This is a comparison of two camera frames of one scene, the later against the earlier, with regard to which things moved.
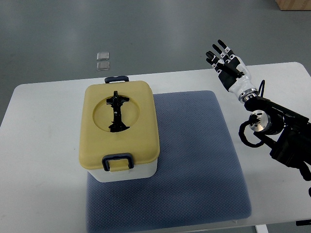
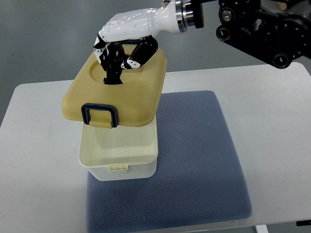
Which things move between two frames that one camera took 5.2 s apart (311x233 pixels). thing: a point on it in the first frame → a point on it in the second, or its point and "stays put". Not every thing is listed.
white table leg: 261,228 stays put
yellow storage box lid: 118,119 → 135,103
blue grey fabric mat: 198,181 stays put
